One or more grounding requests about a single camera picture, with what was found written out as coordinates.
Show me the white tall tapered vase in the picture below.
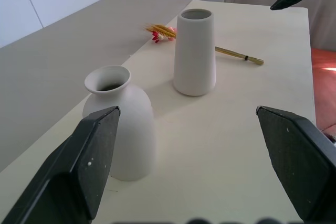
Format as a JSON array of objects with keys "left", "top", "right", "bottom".
[{"left": 172, "top": 8, "right": 217, "bottom": 97}]

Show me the red mat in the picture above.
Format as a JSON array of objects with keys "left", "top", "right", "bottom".
[{"left": 310, "top": 47, "right": 336, "bottom": 131}]

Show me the white flared-neck ceramic vase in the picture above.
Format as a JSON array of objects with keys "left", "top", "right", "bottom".
[{"left": 82, "top": 65, "right": 158, "bottom": 182}]

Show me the dried wheat flower bouquet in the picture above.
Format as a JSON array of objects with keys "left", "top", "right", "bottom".
[{"left": 143, "top": 23, "right": 265, "bottom": 66}]

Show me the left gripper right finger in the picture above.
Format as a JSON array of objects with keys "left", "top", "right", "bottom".
[{"left": 255, "top": 105, "right": 336, "bottom": 224}]

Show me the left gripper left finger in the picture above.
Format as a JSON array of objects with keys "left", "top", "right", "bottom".
[{"left": 0, "top": 105, "right": 121, "bottom": 224}]

